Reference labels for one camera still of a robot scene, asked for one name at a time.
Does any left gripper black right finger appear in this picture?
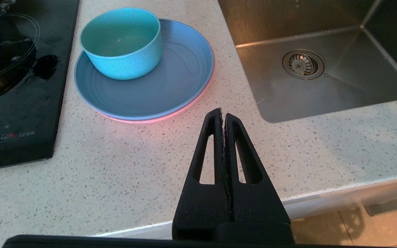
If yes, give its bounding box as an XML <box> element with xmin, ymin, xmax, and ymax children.
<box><xmin>219</xmin><ymin>112</ymin><xmax>295</xmax><ymax>243</ymax></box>

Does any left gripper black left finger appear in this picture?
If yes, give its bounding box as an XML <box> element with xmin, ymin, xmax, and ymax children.
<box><xmin>172</xmin><ymin>108</ymin><xmax>233</xmax><ymax>241</ymax></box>

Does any pink plastic plate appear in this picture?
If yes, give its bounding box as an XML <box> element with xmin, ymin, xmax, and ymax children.
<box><xmin>97</xmin><ymin>67</ymin><xmax>215</xmax><ymax>124</ymax></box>

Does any blue plastic plate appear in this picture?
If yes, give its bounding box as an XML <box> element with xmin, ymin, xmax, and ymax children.
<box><xmin>74</xmin><ymin>19</ymin><xmax>214</xmax><ymax>121</ymax></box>

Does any teal plastic bowl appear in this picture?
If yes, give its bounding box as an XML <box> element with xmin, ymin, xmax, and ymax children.
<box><xmin>80</xmin><ymin>8</ymin><xmax>163</xmax><ymax>81</ymax></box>

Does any stainless steel sink basin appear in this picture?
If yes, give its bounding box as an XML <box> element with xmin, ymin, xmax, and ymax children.
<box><xmin>218</xmin><ymin>0</ymin><xmax>397</xmax><ymax>123</ymax></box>

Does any white glossy cabinet front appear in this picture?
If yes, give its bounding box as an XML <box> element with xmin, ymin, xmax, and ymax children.
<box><xmin>95</xmin><ymin>174</ymin><xmax>397</xmax><ymax>240</ymax></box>

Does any black induction cooktop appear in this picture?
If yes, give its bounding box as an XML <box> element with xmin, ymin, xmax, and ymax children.
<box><xmin>0</xmin><ymin>0</ymin><xmax>80</xmax><ymax>172</ymax></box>

